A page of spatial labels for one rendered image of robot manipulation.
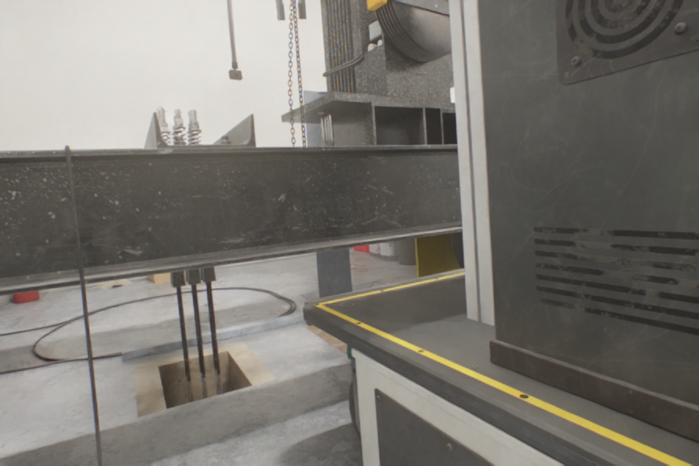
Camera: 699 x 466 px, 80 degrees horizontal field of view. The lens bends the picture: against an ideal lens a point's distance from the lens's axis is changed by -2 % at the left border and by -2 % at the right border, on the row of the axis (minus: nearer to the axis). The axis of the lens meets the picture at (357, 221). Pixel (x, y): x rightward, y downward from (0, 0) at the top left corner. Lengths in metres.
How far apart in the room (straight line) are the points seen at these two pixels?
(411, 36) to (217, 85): 2.53
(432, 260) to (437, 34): 1.20
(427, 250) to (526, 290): 1.88
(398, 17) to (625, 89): 1.27
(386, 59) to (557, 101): 1.28
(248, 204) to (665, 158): 0.83
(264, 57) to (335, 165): 3.06
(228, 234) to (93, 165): 0.30
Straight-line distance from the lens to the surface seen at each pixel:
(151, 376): 1.59
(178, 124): 1.41
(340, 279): 2.21
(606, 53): 0.46
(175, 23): 4.04
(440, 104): 1.87
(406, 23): 1.66
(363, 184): 1.15
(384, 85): 1.70
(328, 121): 1.67
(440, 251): 2.43
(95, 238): 1.00
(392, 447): 0.69
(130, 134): 3.78
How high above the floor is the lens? 0.54
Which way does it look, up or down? 4 degrees down
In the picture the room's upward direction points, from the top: 4 degrees counter-clockwise
